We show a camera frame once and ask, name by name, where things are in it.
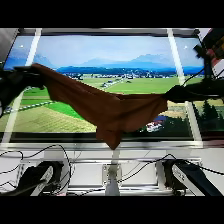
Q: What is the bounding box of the brown garment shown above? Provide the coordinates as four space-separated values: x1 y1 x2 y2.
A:
31 62 170 151

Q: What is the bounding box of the silver frame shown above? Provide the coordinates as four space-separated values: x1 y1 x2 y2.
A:
0 139 224 197

